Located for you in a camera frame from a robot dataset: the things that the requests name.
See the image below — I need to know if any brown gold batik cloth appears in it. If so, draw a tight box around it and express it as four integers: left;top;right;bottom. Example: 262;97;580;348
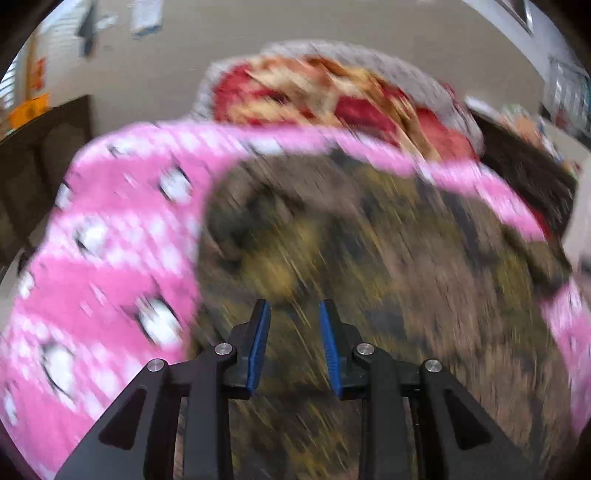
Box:
192;151;576;479

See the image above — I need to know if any pink penguin blanket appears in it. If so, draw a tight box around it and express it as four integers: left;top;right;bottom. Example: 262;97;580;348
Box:
1;123;590;479

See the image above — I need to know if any white plastic chair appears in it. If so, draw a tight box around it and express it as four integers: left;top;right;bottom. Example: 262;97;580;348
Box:
562;157;590;297

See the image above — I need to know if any orange basket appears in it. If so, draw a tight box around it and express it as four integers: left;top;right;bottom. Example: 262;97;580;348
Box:
9;94;50;129

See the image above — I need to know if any metal railing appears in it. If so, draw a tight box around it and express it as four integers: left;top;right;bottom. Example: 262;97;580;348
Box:
542;57;590;135

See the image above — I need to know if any red gold floral blanket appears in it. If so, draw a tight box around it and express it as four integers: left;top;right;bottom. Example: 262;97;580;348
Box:
212;55;478;161

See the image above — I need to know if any framed wall picture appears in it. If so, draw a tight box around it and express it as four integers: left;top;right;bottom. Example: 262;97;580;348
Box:
497;0;533;35

